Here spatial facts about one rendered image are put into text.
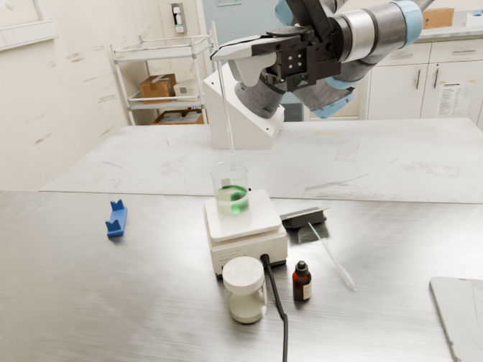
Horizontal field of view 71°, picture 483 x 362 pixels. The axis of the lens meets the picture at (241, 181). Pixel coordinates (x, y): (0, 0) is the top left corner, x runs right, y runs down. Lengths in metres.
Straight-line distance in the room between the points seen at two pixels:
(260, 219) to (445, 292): 0.29
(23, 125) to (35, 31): 0.51
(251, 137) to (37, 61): 1.57
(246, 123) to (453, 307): 0.68
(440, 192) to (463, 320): 0.35
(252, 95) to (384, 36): 0.49
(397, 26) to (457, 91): 2.45
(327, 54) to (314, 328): 0.41
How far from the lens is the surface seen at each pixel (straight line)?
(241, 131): 1.01
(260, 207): 0.60
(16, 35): 2.18
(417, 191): 0.84
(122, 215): 0.82
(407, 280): 0.62
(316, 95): 0.99
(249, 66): 0.51
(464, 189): 0.87
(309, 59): 0.54
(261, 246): 0.57
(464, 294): 0.61
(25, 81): 2.23
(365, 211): 0.75
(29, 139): 2.20
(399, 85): 2.96
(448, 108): 3.10
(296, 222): 0.68
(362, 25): 0.60
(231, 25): 3.49
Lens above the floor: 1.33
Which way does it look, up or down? 30 degrees down
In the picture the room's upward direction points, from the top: 7 degrees counter-clockwise
